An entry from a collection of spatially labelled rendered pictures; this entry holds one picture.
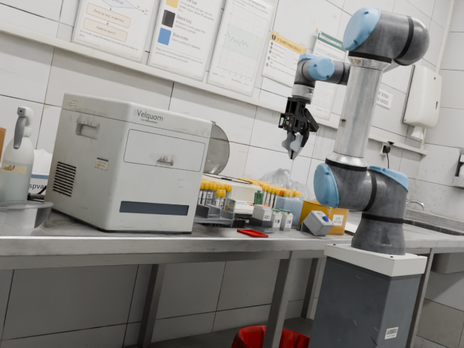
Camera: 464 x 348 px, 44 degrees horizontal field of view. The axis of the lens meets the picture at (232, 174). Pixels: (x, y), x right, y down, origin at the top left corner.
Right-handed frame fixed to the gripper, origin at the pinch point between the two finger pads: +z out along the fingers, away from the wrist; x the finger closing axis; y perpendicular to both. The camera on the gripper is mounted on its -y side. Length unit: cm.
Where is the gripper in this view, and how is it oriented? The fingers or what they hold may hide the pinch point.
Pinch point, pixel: (293, 156)
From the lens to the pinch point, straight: 202.9
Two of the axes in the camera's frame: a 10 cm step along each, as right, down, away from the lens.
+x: 6.7, 1.7, -7.2
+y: -7.1, -1.1, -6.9
